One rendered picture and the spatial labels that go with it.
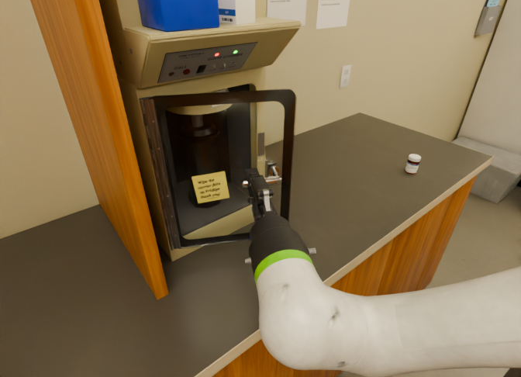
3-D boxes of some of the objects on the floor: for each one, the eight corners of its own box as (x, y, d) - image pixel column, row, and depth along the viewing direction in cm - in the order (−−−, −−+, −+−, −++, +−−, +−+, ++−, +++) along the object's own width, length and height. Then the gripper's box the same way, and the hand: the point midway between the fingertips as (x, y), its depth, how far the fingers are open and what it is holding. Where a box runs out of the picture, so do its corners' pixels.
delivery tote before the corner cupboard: (429, 177, 300) (440, 145, 282) (451, 165, 321) (462, 134, 303) (500, 208, 259) (517, 174, 241) (519, 192, 280) (536, 159, 262)
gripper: (294, 271, 57) (266, 198, 77) (298, 208, 50) (267, 144, 69) (253, 278, 56) (236, 202, 76) (252, 214, 48) (232, 146, 68)
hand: (253, 181), depth 70 cm, fingers closed, pressing on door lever
